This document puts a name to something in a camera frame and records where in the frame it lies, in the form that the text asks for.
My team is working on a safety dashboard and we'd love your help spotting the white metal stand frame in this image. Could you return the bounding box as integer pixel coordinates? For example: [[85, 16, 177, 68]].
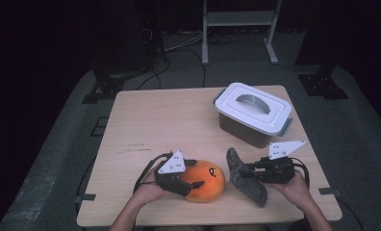
[[201, 0, 283, 66]]

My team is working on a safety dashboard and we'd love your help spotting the orange plush toy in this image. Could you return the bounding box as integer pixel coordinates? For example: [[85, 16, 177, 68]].
[[178, 159, 226, 204]]

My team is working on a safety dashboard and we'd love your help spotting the person's right hand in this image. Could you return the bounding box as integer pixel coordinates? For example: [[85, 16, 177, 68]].
[[269, 171, 312, 210]]

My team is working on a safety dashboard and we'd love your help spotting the grey tape strip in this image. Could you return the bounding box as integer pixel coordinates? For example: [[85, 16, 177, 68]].
[[74, 192, 97, 204], [317, 187, 343, 197]]

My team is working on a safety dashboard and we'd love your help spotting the left hand-held gripper cable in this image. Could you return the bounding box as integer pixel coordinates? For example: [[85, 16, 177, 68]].
[[133, 152, 173, 195]]

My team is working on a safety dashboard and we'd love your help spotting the black tape floor marking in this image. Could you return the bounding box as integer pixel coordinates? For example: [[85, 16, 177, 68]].
[[90, 116, 110, 138]]

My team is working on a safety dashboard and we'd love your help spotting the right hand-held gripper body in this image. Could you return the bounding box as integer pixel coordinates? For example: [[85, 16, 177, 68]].
[[259, 140, 307, 185]]

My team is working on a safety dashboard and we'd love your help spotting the black stand base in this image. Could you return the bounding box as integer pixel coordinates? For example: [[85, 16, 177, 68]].
[[297, 62, 350, 100], [81, 68, 148, 105]]

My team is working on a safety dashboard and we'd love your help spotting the person's left hand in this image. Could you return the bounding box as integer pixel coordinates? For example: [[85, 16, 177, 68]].
[[134, 167, 175, 205]]

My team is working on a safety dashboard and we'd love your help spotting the hand-held gripper cable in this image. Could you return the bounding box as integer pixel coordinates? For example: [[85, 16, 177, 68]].
[[289, 157, 311, 191], [133, 152, 173, 195]]

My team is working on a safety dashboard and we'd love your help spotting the black floor cable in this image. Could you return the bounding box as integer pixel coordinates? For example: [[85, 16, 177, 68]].
[[136, 47, 209, 90]]

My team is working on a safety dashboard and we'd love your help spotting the smoky transparent storage box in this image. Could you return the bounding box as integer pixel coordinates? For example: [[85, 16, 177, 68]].
[[213, 88, 294, 149]]

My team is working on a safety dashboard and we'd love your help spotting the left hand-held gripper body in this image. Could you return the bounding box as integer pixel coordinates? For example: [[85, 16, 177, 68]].
[[154, 149, 192, 197]]

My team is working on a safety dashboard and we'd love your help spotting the right hand-held gripper cable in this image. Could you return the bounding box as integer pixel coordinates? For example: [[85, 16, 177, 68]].
[[289, 157, 311, 191]]

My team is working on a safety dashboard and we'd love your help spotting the white floor cable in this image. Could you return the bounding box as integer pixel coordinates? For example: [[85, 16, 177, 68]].
[[164, 32, 206, 53]]

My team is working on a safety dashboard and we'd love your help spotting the grey fuzzy cloth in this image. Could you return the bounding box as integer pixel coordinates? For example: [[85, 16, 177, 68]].
[[226, 147, 268, 208]]

